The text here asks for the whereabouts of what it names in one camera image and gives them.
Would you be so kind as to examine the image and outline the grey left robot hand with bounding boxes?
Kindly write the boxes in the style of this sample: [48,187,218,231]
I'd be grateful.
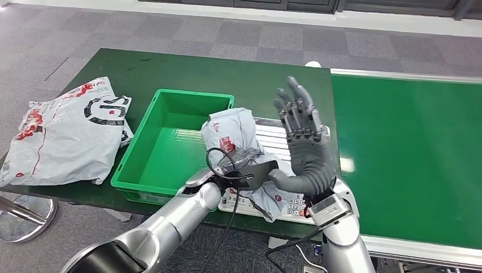
[219,147,266,170]

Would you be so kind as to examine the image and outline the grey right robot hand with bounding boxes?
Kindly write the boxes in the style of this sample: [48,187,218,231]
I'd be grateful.
[268,76,338,197]

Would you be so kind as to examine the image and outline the grey parcel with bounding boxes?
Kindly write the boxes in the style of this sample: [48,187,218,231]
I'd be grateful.
[200,107,302,223]

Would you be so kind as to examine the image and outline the white scale with steel tray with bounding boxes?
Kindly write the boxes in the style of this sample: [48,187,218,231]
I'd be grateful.
[217,117,332,226]

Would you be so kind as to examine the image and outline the green plastic crate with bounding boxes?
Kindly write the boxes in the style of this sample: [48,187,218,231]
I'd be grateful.
[110,89,235,206]

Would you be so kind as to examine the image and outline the large grey bag, black print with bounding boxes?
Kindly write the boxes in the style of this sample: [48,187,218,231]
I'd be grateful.
[0,77,132,188]

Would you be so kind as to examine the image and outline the chrome stool base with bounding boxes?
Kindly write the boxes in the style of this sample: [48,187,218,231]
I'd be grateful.
[0,195,59,244]

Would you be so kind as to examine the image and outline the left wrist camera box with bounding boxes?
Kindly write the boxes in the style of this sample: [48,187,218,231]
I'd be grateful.
[222,160,280,191]

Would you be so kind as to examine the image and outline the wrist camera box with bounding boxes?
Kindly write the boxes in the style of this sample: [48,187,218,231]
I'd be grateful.
[309,193,353,228]
[222,160,280,191]

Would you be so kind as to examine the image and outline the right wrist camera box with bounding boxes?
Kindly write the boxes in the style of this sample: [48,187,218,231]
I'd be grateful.
[309,193,353,228]

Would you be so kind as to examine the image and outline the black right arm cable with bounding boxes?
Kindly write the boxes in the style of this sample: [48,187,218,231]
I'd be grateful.
[265,229,323,273]

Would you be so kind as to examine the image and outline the white floor cable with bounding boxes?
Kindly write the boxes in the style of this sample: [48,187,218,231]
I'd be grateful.
[295,245,325,273]

